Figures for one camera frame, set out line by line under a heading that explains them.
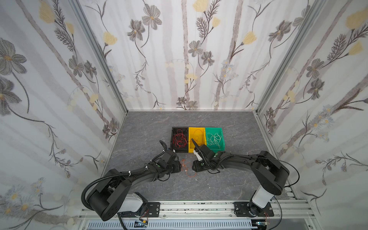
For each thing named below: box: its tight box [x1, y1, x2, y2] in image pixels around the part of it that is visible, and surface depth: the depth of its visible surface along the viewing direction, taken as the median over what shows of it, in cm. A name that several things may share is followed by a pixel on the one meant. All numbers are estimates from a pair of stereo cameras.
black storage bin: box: [170, 126, 189, 153], surface depth 100 cm
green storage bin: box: [205, 127, 226, 154], surface depth 100 cm
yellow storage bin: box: [188, 126, 207, 153], surface depth 103 cm
